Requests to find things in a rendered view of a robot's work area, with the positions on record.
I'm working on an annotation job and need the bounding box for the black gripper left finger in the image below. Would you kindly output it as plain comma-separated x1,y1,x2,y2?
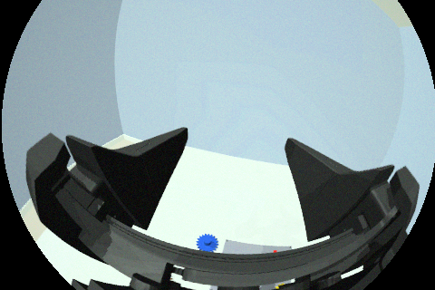
65,127,189,231

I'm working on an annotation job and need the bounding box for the blue gear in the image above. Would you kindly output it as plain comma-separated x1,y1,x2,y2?
196,233,218,253

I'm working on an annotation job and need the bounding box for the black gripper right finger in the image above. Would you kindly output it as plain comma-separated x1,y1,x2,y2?
284,138,394,242

